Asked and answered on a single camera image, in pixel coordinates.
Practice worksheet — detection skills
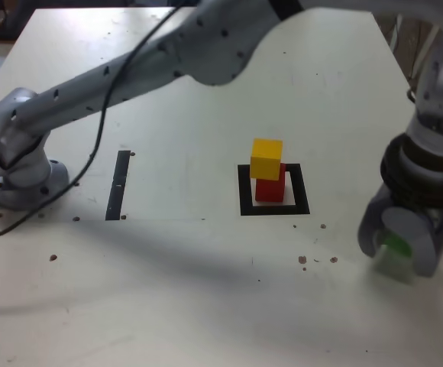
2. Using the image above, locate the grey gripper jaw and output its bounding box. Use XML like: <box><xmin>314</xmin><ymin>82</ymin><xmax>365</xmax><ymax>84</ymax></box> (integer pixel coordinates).
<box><xmin>380</xmin><ymin>206</ymin><xmax>443</xmax><ymax>278</ymax></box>
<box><xmin>357</xmin><ymin>197</ymin><xmax>389</xmax><ymax>259</ymax></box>

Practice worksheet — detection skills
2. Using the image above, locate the green cube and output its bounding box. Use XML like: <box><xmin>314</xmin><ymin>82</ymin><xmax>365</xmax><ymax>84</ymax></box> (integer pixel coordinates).
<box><xmin>373</xmin><ymin>232</ymin><xmax>416</xmax><ymax>284</ymax></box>

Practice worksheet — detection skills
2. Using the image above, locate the red cube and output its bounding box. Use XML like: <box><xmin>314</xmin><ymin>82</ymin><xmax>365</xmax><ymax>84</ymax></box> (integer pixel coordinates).
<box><xmin>254</xmin><ymin>163</ymin><xmax>287</xmax><ymax>203</ymax></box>

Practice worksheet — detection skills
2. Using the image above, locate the yellow cube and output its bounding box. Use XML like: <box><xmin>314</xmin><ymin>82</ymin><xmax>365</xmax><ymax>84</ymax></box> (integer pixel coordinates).
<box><xmin>249</xmin><ymin>138</ymin><xmax>284</xmax><ymax>180</ymax></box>

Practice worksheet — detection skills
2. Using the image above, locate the black tape square outline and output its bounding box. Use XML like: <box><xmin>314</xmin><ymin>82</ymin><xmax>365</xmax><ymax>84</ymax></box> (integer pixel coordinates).
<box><xmin>237</xmin><ymin>163</ymin><xmax>311</xmax><ymax>216</ymax></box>

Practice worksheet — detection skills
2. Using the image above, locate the black tape strip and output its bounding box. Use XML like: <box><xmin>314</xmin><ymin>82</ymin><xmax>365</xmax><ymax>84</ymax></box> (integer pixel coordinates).
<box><xmin>105</xmin><ymin>150</ymin><xmax>131</xmax><ymax>222</ymax></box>

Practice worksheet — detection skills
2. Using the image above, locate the white metal frame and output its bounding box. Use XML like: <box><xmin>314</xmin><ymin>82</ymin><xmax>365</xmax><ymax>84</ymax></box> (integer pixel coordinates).
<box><xmin>387</xmin><ymin>11</ymin><xmax>443</xmax><ymax>81</ymax></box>

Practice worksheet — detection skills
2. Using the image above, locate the black cable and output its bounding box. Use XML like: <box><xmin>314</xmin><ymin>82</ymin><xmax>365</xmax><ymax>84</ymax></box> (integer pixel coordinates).
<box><xmin>0</xmin><ymin>5</ymin><xmax>180</xmax><ymax>245</ymax></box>

